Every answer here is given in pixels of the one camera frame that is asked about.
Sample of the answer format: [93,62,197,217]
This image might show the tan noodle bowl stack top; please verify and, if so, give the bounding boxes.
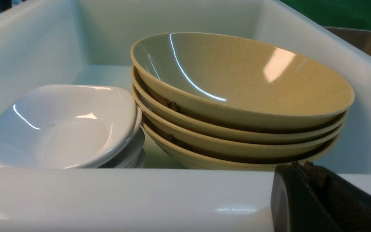
[130,32,355,131]

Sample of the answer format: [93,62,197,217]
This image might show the green backdrop cloth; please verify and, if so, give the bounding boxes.
[282,0,371,30]

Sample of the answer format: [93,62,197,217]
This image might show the bottom tan noodle bowl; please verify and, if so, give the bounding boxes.
[142,123,340,172]

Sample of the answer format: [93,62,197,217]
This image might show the large white plastic tub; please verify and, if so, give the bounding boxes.
[0,0,371,232]

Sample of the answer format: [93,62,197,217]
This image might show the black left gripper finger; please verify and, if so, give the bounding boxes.
[271,161,371,232]

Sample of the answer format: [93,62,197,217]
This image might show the grey-brown spoon bin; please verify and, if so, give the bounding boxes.
[324,26,371,56]

